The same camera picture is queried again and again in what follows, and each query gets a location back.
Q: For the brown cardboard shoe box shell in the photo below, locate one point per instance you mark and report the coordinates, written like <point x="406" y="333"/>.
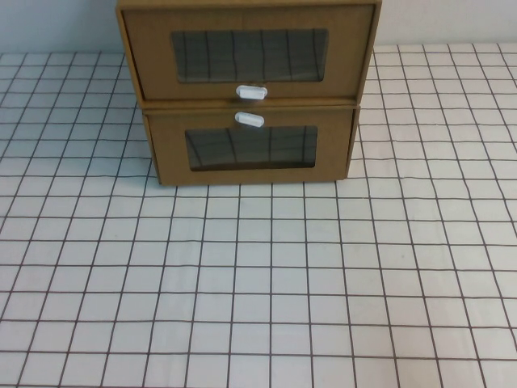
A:
<point x="242" y="2"/>
<point x="356" y="141"/>

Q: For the white grid-pattern tablecloth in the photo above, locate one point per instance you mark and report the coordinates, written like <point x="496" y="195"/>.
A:
<point x="258" y="283"/>

